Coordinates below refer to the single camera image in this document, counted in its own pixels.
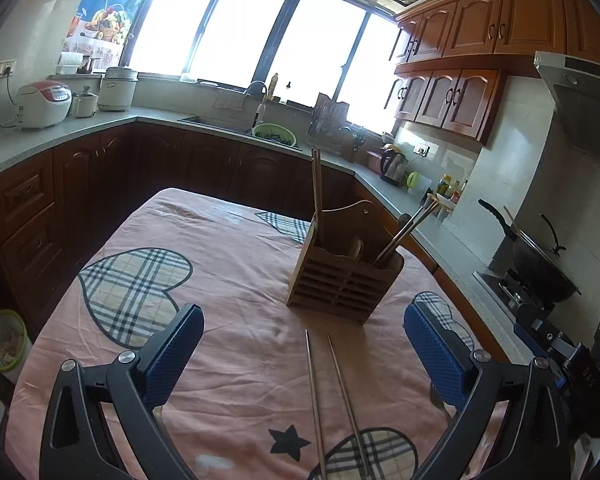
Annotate black wok with lid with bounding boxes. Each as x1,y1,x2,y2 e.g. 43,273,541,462
478,198,580,304

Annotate range hood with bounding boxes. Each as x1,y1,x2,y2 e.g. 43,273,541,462
533,50,600,181

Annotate wooden utensil holder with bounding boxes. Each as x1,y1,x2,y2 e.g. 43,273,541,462
286,200,404,324

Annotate lower dark wooden cabinets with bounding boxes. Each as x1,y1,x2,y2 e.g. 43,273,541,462
0,119,512,361

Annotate pink white rice cooker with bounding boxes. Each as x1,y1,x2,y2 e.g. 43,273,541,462
15,80,72,129

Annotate right steel fork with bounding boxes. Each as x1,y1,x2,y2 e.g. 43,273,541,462
429,384,453,425

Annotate pink heart-pattern tablecloth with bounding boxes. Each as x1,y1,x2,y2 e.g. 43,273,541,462
6,188,479,479

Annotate small white pot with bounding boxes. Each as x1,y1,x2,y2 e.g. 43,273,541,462
73,86,98,118

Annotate steel chopstick left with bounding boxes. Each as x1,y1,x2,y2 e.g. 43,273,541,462
304,330,327,480

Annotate white tall cooker pot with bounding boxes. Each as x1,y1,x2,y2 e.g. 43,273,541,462
97,67,138,112

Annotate dish drying rack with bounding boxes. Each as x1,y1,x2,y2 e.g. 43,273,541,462
308,93,366,157

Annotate gas stove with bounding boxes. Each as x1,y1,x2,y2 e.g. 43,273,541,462
474,271,558,337

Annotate steel electric kettle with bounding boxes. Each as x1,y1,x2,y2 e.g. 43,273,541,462
380,145,407,186

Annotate spice jar rack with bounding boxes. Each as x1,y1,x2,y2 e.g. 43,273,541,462
427,193,456,217

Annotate chrome kitchen faucet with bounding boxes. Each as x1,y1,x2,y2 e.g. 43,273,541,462
245,80,268,128

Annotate condiment bottles group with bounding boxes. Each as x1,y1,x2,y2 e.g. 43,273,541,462
436,174,465,204

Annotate tropical fruit poster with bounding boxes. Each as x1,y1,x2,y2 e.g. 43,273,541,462
62,0,143,72

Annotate upper wooden wall cabinets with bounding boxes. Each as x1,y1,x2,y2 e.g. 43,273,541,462
390,0,600,144

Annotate green colander in sink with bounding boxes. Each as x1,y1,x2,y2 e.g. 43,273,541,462
251,122,297,148

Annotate steel spoon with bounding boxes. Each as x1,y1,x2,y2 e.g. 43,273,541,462
398,214,413,233

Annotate yellow bottle on windowsill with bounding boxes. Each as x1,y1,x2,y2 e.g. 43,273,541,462
268,72,278,101

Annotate green handled white pitcher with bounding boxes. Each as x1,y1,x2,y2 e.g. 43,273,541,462
406,171,431,197

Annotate green rim bowl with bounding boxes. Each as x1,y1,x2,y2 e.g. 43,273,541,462
0,309,32,384

